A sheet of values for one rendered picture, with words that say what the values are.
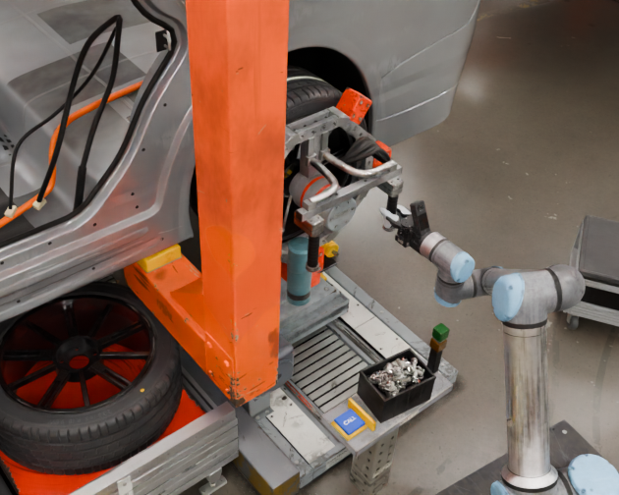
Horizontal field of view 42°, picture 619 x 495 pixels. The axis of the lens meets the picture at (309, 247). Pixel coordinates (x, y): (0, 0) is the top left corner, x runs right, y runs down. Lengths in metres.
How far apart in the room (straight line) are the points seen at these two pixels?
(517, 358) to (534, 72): 3.52
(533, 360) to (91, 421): 1.29
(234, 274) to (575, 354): 1.88
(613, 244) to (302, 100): 1.61
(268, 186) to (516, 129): 3.03
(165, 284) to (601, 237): 1.90
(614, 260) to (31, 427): 2.33
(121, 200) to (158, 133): 0.24
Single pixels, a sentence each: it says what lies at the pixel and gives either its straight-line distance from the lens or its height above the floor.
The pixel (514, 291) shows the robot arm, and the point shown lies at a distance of 2.08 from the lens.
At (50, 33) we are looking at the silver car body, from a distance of 3.34.
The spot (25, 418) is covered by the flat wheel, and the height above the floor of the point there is 0.51.
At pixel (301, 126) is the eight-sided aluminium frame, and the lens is 2.58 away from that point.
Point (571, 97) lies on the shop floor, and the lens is 5.27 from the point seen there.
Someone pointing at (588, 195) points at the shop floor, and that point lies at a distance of 4.44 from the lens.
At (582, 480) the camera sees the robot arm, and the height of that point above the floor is 0.63.
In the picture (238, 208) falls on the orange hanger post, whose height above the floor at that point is 1.30.
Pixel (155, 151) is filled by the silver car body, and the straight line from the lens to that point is 2.45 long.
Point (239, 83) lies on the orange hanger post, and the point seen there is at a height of 1.63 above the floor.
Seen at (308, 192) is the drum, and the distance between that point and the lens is 2.65.
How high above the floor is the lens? 2.52
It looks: 42 degrees down
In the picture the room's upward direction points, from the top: 4 degrees clockwise
